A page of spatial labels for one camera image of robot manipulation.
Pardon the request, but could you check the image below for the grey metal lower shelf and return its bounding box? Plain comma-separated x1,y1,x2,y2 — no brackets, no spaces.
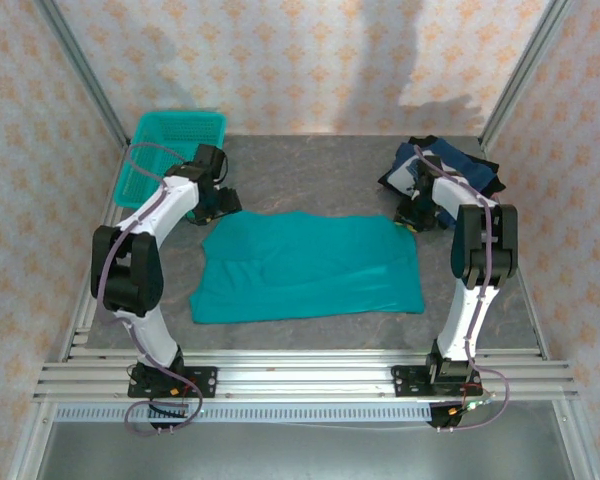
34,418,579,480

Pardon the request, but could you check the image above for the aluminium table side rail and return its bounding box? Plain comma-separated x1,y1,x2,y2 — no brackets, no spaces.
59,137,142,361
479,139,550,359

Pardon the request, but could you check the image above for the teal plastic mesh basket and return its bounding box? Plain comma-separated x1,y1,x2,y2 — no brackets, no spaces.
114,110,228,210

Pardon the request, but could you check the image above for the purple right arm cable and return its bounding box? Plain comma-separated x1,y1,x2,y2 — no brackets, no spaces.
413,145,512,434

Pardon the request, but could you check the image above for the aluminium frame post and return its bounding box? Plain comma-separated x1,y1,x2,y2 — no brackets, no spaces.
34,0,131,149
479,0,576,146

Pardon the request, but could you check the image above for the black folded t-shirt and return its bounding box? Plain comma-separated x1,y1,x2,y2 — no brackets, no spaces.
378,134,508,231

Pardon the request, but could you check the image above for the teal t-shirt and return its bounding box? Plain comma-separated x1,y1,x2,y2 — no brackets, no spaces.
188,210,426,326

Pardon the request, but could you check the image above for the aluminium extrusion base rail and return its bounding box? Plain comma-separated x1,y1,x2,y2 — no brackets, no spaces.
32,349,579,401

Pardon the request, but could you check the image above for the blue printed folded t-shirt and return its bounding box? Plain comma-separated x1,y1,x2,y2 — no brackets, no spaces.
387,141,499,226

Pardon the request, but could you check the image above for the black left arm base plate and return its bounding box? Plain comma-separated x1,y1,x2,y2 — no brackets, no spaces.
127,366,219,400

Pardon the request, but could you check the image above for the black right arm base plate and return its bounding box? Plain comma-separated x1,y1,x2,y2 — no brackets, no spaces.
390,364,486,400

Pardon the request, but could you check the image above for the slotted grey cable duct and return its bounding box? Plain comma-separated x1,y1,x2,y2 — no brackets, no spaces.
54,403,434,422

